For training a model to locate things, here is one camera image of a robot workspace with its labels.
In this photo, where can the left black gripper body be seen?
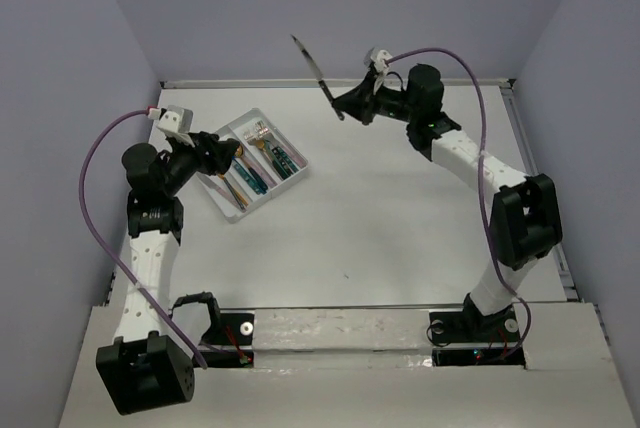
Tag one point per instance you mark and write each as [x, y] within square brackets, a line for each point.
[191, 160]

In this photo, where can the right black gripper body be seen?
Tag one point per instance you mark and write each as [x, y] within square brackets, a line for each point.
[383, 102]

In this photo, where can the gold spoon teal handle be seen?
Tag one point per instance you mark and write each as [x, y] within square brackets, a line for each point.
[240, 155]

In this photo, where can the orange plastic knife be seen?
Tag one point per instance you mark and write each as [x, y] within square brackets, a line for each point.
[238, 190]

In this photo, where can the gold fork teal handle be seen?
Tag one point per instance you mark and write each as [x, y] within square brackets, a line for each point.
[262, 145]

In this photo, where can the blue spoon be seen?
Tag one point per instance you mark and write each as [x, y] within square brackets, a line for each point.
[253, 173]

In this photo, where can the fork with teal handle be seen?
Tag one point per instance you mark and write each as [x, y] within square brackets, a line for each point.
[283, 161]

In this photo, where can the fork with black handle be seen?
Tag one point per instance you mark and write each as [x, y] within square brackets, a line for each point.
[284, 174]

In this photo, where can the dark slim knife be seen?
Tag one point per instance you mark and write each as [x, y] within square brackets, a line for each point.
[318, 75]

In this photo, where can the fork with pink handle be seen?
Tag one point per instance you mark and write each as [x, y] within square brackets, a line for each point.
[278, 141]

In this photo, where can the knife with teal handle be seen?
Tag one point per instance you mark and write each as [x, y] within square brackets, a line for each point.
[222, 177]

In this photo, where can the silver spoon teal handle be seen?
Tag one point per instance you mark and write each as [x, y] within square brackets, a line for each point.
[248, 179]

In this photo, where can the long silver fork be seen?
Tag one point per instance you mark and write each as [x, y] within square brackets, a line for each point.
[249, 137]

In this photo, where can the silver spoon pink handle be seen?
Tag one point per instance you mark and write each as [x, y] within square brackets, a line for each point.
[262, 173]

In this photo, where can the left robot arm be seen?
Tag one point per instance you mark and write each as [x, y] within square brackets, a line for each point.
[151, 362]

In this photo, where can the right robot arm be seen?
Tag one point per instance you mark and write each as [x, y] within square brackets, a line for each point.
[519, 212]

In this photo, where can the white divided cutlery tray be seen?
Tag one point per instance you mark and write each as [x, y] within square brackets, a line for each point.
[265, 165]

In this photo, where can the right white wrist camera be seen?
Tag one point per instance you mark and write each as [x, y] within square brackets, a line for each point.
[377, 61]

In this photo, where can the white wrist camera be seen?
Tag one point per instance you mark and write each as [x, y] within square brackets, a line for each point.
[377, 61]
[175, 123]

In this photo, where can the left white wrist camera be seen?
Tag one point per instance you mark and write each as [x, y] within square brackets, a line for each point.
[175, 123]

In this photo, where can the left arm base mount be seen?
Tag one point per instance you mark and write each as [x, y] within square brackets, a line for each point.
[224, 338]

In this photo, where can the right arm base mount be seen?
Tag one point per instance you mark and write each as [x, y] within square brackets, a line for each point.
[455, 345]

